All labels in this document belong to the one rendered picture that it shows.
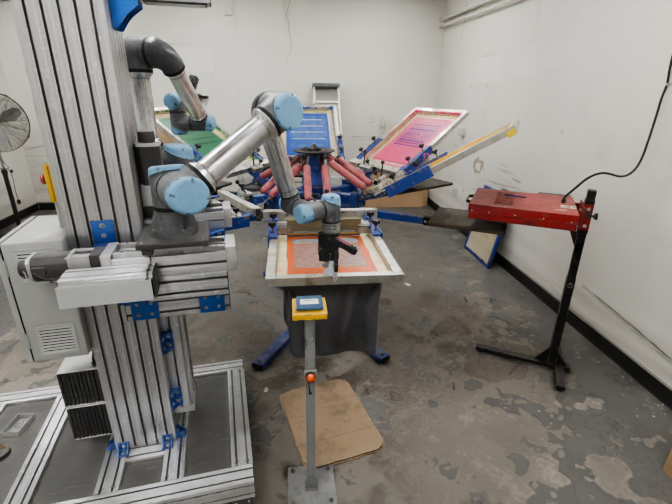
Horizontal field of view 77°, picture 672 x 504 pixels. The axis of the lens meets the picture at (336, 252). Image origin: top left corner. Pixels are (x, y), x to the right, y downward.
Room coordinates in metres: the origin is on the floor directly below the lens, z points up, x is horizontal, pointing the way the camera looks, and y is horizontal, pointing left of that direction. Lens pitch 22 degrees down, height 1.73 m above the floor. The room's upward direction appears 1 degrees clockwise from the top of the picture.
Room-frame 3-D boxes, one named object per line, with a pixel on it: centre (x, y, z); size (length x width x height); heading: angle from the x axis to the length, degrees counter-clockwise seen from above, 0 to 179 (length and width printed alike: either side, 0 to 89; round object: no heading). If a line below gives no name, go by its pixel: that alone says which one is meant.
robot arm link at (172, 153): (1.84, 0.69, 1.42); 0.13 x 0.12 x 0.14; 81
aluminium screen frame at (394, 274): (1.99, 0.04, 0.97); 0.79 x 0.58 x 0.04; 7
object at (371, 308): (1.70, 0.01, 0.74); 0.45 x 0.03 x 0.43; 97
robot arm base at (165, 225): (1.37, 0.55, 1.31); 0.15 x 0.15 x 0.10
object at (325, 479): (1.41, 0.10, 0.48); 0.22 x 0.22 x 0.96; 7
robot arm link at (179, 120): (2.12, 0.76, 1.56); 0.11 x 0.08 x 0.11; 81
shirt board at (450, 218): (2.77, -0.45, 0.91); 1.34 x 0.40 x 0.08; 67
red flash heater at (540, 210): (2.47, -1.14, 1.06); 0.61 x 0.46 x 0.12; 67
